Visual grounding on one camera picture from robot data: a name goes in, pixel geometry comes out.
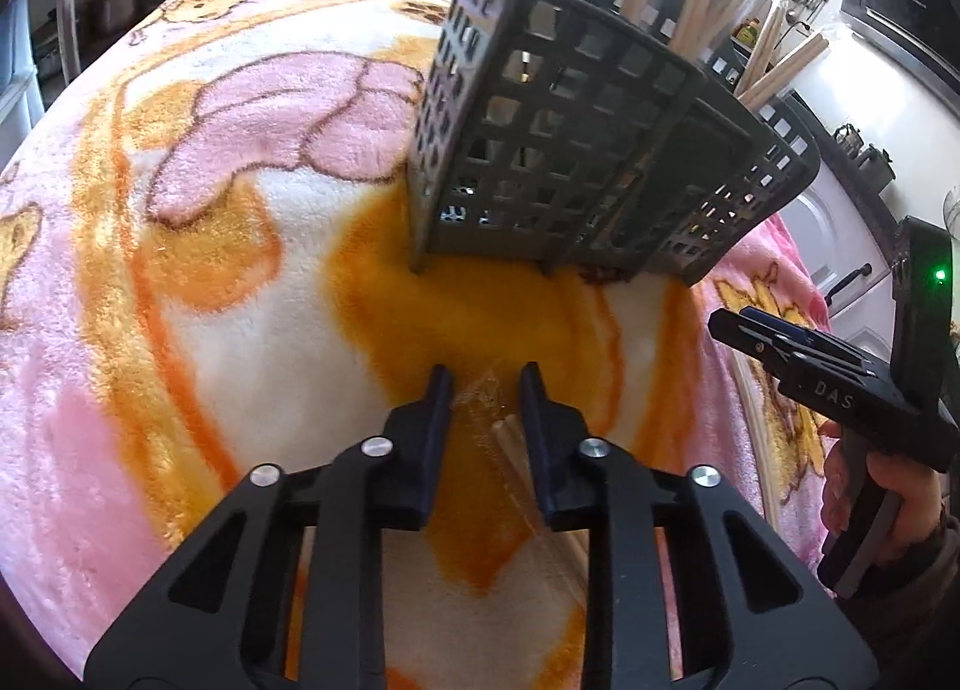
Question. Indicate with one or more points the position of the metal kettle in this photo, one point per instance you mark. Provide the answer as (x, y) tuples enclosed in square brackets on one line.
[(866, 154)]

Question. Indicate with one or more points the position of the yellow sauce bottle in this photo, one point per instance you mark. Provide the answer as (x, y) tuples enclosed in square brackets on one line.
[(748, 30)]

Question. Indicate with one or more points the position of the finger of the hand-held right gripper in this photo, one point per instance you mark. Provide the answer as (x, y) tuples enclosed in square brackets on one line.
[(750, 345), (795, 334)]

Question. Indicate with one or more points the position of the dark green plastic utensil basket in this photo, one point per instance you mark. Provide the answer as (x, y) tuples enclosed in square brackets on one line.
[(570, 105)]

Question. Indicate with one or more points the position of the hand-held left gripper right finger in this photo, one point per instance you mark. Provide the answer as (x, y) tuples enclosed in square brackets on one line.
[(534, 405)]

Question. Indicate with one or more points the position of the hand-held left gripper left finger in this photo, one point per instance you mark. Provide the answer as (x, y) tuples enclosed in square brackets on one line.
[(439, 401)]

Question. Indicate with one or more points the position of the pink printed blanket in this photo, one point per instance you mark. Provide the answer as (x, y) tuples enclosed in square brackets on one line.
[(225, 330)]

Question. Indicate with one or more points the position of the lidded metal pot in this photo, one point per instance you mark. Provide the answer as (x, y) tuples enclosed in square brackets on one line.
[(118, 4)]

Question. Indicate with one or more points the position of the person's right forearm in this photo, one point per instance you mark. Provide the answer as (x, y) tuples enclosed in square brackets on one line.
[(937, 555)]

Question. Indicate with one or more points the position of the person's right hand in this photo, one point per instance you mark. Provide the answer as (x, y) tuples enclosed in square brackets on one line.
[(911, 502)]

